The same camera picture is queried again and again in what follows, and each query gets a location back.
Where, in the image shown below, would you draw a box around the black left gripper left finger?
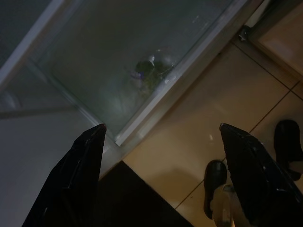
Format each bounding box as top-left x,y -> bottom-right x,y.
22,123 -> 107,227

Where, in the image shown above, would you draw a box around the large black floor mat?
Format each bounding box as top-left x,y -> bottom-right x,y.
98,160 -> 190,227

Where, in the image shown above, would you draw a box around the black robot foot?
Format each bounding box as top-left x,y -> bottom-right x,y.
274,120 -> 303,182
203,160 -> 228,219

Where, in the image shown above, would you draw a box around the black robot left foot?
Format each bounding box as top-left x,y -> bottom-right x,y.
203,160 -> 228,219

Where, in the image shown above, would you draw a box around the black robot right foot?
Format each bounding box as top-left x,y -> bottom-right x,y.
274,120 -> 303,182

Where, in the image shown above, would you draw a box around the leafy greens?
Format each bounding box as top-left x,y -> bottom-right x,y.
129,53 -> 176,97

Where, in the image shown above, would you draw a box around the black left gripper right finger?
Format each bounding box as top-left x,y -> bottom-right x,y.
219,122 -> 303,227

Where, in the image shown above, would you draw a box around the silver robot left leg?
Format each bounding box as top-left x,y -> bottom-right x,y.
212,184 -> 239,227

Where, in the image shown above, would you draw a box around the glass crisper cover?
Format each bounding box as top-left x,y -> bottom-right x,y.
28,0 -> 240,146

